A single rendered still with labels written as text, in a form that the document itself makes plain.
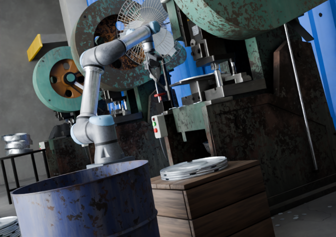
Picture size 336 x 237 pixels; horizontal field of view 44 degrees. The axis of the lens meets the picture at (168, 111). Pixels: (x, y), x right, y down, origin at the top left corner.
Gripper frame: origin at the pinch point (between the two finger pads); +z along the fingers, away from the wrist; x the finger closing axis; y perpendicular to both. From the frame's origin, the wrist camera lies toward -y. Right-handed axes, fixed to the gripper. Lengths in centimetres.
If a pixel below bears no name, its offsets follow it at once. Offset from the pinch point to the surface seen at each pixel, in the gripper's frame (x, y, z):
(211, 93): -8.0, -44.9, 16.7
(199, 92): -5.2, -37.5, 14.5
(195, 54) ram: -11.5, -32.1, -7.8
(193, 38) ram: -14.5, -29.0, -17.9
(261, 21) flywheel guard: -21, -80, -12
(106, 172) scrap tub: 74, -90, 39
